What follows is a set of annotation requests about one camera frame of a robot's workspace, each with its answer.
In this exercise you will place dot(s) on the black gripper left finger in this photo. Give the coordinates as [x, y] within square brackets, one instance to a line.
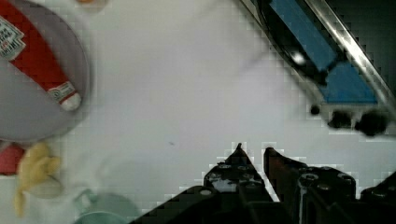
[233, 193]

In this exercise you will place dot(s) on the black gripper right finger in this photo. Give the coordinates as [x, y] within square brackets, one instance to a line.
[324, 195]

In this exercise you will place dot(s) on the silver toaster oven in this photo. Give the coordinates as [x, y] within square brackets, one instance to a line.
[342, 52]

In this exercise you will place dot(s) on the green mug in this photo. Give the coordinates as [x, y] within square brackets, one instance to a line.
[104, 208]

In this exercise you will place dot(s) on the yellow plush banana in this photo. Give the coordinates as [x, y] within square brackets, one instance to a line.
[35, 167]

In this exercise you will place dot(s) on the grey round plate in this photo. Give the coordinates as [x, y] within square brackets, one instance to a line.
[27, 111]

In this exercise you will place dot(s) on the pink plush strawberry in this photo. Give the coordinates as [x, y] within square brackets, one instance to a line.
[10, 158]

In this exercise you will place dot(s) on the orange slice toy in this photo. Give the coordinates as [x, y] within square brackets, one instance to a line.
[85, 1]

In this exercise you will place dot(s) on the red plush ketchup bottle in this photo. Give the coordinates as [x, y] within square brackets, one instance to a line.
[24, 47]

